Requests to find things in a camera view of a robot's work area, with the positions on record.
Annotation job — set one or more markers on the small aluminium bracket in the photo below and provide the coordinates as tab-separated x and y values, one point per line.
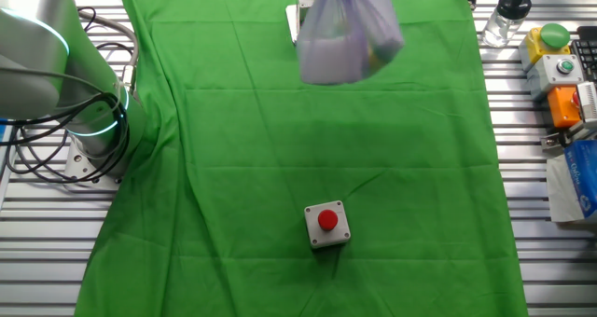
559	137

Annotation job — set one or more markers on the clear plastic bag of things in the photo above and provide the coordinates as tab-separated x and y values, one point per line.
345	51

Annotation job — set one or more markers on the green cloth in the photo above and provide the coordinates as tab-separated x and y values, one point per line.
280	168

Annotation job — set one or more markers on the blue tissue pack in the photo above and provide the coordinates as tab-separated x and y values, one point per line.
576	182

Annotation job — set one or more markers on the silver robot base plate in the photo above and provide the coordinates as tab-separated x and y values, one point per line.
74	168

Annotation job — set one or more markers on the gray box green button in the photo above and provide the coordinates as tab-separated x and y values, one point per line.
557	72

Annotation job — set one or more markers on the silver ridged camera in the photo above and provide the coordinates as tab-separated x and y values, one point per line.
588	100

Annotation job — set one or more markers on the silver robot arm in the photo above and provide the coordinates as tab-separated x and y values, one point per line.
51	65

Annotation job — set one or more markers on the clear spray bottle black cap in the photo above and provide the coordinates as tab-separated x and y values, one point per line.
506	16

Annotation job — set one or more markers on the orange box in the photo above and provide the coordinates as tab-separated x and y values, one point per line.
562	106

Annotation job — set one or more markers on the red button box black base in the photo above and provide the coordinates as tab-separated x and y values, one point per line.
327	224

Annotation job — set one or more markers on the yellow box green mushroom button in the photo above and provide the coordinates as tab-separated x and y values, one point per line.
543	42

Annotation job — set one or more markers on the black keyboard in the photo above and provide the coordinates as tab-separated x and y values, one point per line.
587	51

